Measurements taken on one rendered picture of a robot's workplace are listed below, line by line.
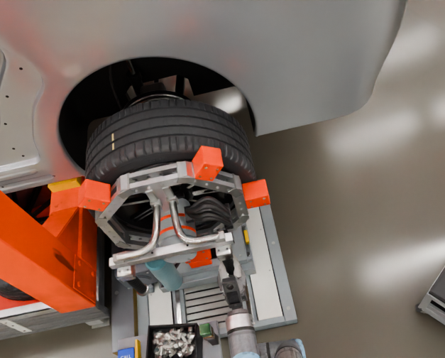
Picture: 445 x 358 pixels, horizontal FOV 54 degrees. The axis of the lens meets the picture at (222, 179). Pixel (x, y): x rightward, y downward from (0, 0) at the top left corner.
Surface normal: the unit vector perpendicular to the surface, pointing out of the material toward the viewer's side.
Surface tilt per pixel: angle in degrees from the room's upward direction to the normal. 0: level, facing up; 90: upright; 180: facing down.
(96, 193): 45
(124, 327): 0
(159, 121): 9
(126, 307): 0
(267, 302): 0
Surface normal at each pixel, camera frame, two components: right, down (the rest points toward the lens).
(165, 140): 0.00, -0.56
